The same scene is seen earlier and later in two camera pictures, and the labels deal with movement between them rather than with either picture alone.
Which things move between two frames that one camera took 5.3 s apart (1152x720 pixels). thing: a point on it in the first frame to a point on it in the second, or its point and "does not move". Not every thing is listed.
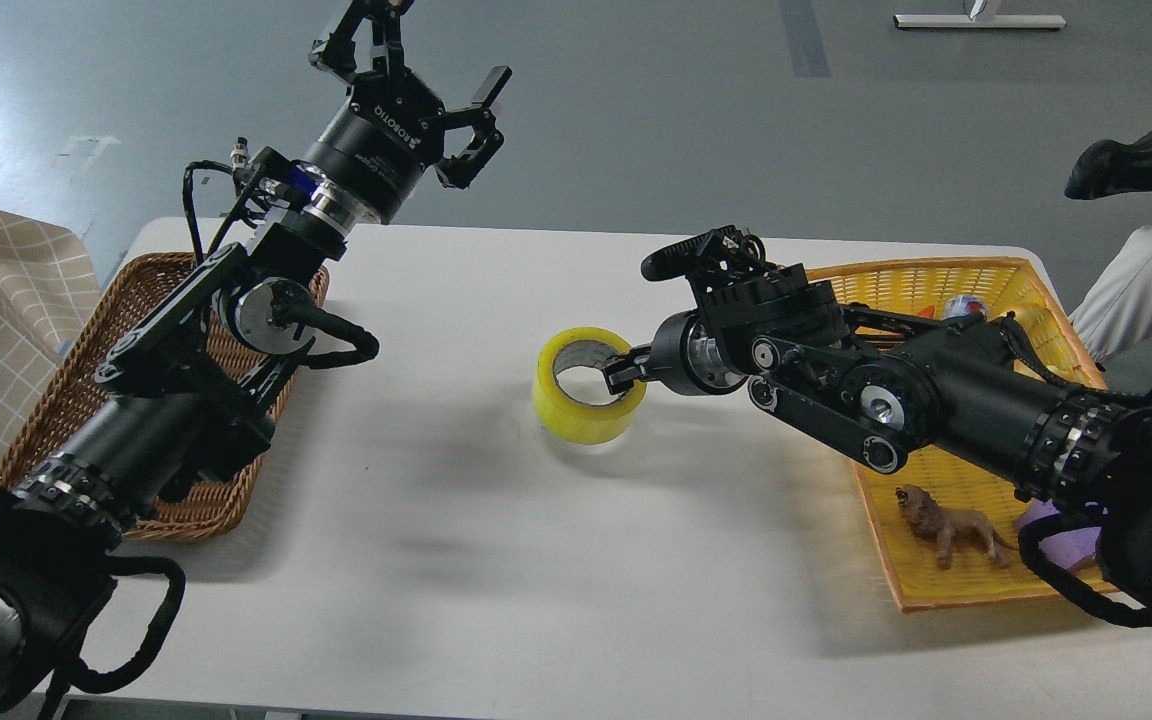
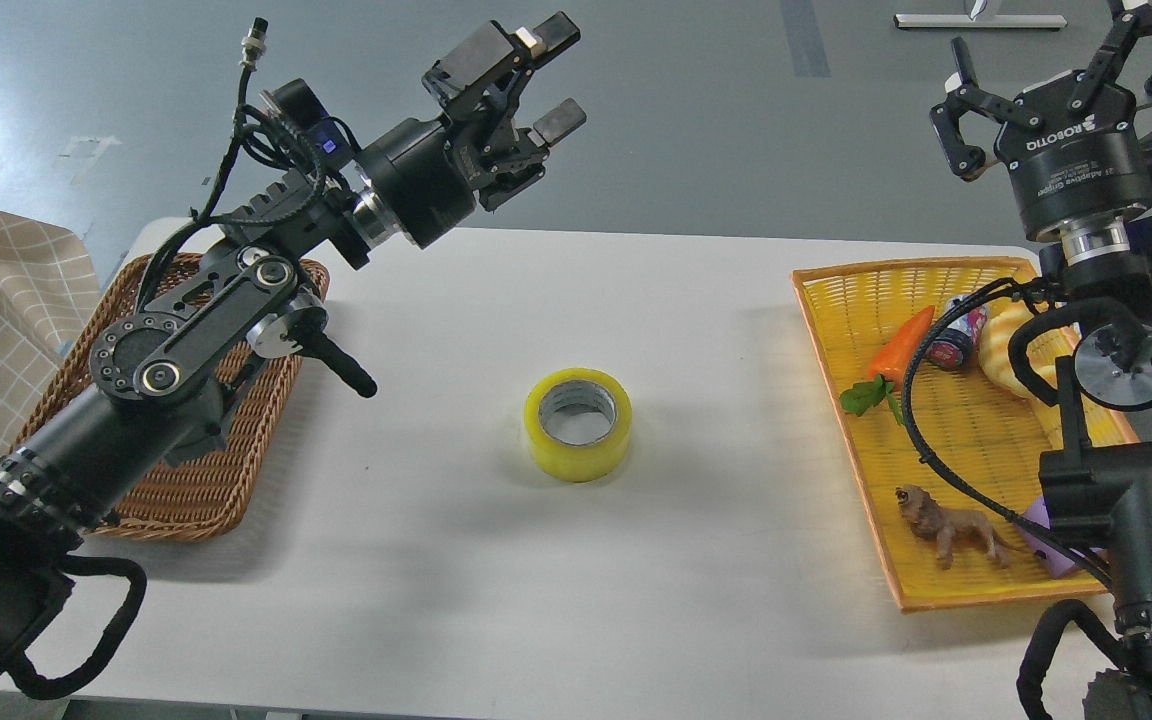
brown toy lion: x=928 y=517 does not move
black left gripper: x=373 y=154 to x=428 y=174
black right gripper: x=685 y=360 to x=1077 y=145
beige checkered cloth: x=13 y=294 does not move
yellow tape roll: x=567 y=419 to x=579 y=423
